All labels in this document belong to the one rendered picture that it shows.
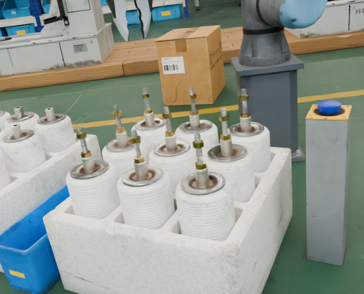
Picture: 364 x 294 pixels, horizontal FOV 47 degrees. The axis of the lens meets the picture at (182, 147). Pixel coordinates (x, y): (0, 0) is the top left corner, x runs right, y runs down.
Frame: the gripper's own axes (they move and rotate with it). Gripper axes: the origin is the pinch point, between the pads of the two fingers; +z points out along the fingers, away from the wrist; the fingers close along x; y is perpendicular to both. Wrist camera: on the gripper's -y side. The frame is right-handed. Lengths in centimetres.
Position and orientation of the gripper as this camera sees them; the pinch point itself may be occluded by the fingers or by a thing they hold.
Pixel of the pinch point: (136, 33)
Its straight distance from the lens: 92.9
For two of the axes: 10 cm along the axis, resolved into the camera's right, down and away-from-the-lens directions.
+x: -9.1, 2.6, -3.2
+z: 1.2, 9.1, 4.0
